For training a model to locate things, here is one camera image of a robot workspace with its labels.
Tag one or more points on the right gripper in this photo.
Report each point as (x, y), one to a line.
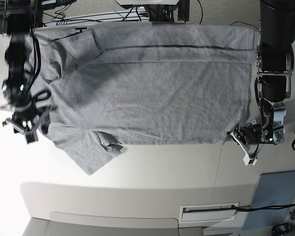
(20, 118)

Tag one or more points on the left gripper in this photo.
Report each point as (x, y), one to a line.
(252, 134)

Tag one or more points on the grey T-shirt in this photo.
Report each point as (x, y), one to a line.
(157, 84)

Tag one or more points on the blue-grey tablet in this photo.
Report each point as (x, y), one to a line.
(273, 189)

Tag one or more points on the black device bottom right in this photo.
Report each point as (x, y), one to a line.
(284, 229)

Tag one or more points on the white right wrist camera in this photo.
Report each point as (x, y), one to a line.
(31, 137)

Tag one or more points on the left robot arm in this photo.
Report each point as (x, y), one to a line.
(275, 64)

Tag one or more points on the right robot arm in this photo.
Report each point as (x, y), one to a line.
(23, 57)

